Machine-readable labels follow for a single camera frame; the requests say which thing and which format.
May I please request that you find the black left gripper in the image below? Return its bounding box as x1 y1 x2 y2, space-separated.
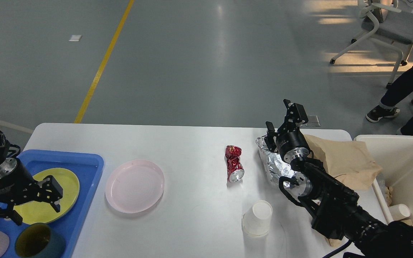
0 157 63 226

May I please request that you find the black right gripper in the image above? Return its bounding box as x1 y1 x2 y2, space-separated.
265 99 311 163

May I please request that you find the dark teal mug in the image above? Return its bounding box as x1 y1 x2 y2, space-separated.
14 223 66 258

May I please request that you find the pink plate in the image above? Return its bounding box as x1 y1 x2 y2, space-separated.
105 159 165 214

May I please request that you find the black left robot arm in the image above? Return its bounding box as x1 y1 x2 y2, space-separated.
0 130 63 225

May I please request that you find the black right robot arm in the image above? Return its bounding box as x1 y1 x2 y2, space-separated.
264 99 413 258

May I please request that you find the yellow plate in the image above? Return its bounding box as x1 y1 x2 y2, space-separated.
14 168 80 224

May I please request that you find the floor outlet plate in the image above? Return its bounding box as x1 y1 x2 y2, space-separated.
305 115 321 127

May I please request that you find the crumpled aluminium foil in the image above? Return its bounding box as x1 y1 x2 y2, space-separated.
255 136 295 189

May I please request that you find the crushed red soda can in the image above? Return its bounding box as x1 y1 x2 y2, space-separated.
225 145 245 183

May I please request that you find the blue plastic tray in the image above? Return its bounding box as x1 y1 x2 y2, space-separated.
18 149 104 258

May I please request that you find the brown paper bag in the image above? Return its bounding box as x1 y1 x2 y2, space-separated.
305 134 383 190

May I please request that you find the white paper cup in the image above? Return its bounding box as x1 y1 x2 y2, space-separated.
241 200 273 238

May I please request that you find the white plastic bin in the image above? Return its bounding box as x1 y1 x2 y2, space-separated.
355 134 413 224

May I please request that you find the paper cup in bin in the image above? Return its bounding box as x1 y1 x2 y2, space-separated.
388 204 411 221

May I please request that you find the grey office chair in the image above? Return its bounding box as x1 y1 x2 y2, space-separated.
329 0 413 89

